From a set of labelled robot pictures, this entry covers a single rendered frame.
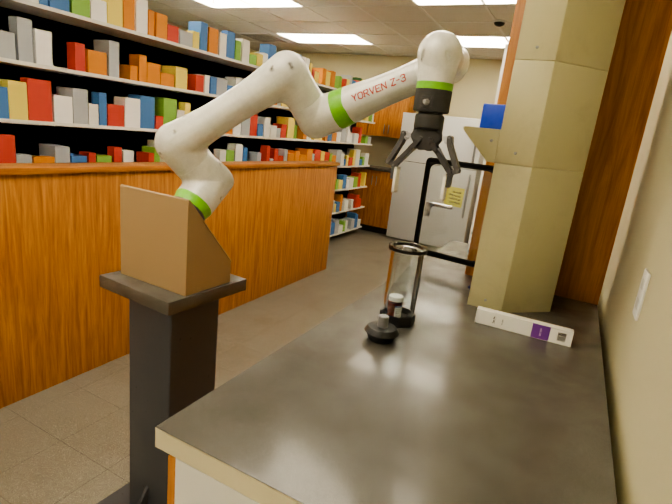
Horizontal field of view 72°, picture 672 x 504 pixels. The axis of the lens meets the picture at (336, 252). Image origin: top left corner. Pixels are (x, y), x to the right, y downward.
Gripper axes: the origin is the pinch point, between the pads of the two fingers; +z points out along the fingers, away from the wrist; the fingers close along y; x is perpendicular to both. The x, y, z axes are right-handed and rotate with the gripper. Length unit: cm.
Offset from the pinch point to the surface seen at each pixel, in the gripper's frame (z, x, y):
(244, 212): 56, 158, -183
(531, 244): 14.5, 35.6, 28.1
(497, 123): -22, 52, 8
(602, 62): -41, 44, 36
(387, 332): 34.0, -17.3, 3.2
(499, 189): -1.3, 31.3, 15.9
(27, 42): -39, 33, -233
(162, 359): 61, -28, -64
